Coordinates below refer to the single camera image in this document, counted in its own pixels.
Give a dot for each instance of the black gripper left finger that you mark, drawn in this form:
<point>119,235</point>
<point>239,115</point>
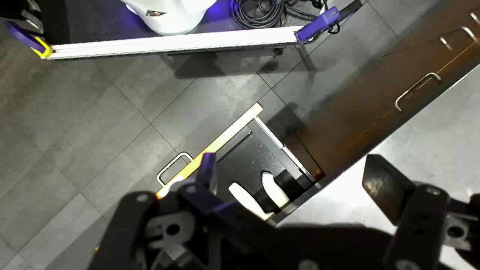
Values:
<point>150,235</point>

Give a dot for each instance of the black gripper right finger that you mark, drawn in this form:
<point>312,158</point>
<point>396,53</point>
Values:
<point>425,226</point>

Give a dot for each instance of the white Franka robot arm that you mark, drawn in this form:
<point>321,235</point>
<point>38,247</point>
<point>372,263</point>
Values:
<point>167,16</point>

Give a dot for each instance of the white robot stand board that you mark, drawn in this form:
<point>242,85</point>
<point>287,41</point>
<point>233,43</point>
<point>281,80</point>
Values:
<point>174,43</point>

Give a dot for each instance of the purple clamp with yellow tip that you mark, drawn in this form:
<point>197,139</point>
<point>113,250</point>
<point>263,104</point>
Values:
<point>27,40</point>

